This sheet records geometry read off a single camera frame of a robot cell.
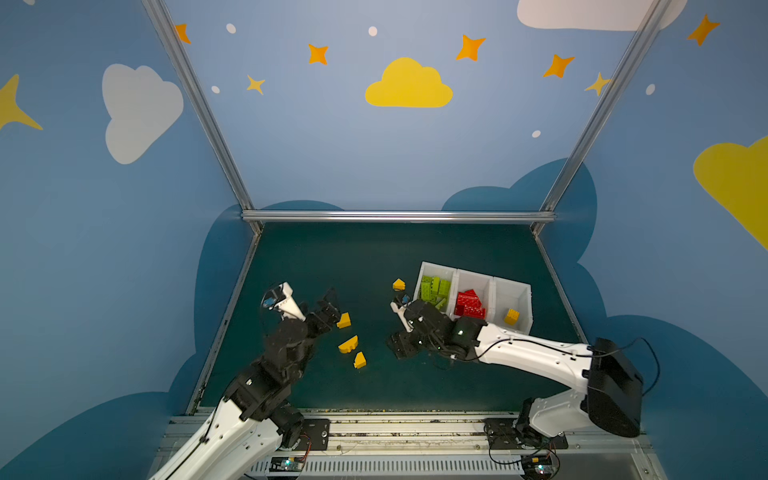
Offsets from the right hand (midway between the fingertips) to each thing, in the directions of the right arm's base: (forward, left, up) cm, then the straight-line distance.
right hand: (398, 333), depth 80 cm
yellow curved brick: (0, +15, -10) cm, 18 cm away
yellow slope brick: (+22, 0, -10) cm, 24 cm away
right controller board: (-26, -35, -13) cm, 46 cm away
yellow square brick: (+12, -36, -9) cm, 39 cm away
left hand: (+2, +17, +14) cm, 22 cm away
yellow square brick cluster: (+8, +17, -10) cm, 21 cm away
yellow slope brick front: (-5, +11, -10) cm, 15 cm away
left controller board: (-30, +26, -11) cm, 41 cm away
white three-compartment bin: (+18, -35, -12) cm, 41 cm away
